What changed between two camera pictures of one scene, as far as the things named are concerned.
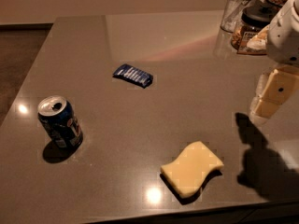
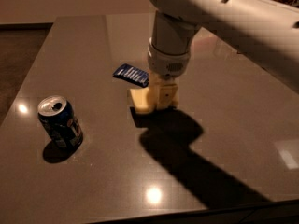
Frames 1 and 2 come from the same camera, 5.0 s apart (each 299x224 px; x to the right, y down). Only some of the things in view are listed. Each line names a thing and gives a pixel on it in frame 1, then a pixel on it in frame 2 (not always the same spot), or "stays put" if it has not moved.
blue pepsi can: (56, 116) stays put
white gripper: (284, 38) -> (166, 63)
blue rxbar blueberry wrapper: (134, 75) stays put
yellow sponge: (186, 174) -> (140, 100)
